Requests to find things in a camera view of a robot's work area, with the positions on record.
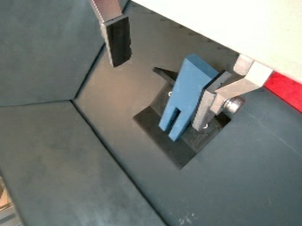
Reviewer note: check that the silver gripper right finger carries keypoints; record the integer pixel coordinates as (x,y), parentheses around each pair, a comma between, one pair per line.
(222,92)

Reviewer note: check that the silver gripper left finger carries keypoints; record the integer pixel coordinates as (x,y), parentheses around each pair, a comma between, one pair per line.
(115,30)

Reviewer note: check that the blue double-square peg object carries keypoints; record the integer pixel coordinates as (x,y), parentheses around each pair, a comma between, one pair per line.
(196,75)

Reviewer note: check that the red shape-sorting board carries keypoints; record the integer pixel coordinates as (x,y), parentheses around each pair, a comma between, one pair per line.
(286,89)

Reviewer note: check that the dark curved holder stand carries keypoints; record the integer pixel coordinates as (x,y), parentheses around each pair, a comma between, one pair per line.
(184,149)

